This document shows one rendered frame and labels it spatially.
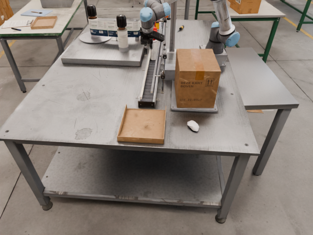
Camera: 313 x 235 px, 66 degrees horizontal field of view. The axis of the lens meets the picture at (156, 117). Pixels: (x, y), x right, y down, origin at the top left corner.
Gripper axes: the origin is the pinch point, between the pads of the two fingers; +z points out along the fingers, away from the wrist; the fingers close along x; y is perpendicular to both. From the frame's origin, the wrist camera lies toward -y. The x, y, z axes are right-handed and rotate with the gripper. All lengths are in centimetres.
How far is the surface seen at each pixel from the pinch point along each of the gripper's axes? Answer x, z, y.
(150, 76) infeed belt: 16.2, 12.0, 1.1
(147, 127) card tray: 63, -10, -2
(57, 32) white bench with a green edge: -64, 67, 112
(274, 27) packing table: -136, 131, -154
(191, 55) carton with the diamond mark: 15.6, -15.4, -26.6
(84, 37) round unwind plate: -40, 43, 71
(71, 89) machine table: 32, 9, 57
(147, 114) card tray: 52, -4, -1
